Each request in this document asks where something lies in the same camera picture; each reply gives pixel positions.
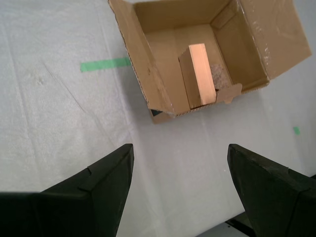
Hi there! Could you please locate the brown cardboard box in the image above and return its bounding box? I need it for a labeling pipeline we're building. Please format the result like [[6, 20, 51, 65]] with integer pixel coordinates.
[[108, 0, 313, 124]]

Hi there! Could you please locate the long green tape strip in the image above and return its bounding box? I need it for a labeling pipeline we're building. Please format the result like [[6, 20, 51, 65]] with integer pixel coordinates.
[[80, 57, 133, 73]]

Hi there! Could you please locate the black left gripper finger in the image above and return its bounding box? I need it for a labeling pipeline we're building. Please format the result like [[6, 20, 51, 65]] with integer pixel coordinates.
[[0, 143, 135, 237], [227, 144, 316, 237]]

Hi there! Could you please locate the white plastic table cover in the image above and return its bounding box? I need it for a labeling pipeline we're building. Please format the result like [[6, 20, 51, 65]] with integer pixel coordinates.
[[0, 0, 316, 237]]

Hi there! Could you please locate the speckled granite rock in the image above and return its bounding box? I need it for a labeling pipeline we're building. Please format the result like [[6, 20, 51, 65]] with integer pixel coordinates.
[[209, 64, 233, 90]]

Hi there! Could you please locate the light wooden block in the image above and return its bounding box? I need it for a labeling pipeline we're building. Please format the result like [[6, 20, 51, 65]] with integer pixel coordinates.
[[178, 43, 217, 111]]

